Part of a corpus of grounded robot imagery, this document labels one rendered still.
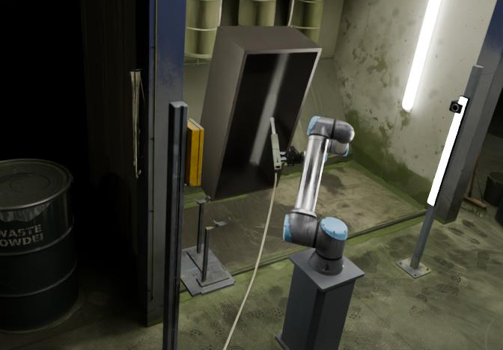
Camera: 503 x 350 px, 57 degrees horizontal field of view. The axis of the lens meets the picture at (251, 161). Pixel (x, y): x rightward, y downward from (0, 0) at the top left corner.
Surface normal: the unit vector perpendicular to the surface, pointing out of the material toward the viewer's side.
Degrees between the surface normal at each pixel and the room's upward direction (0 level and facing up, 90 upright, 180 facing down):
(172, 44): 90
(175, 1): 90
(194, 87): 57
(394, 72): 90
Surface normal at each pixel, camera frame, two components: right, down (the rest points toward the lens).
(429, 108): -0.85, 0.15
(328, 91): 0.49, -0.13
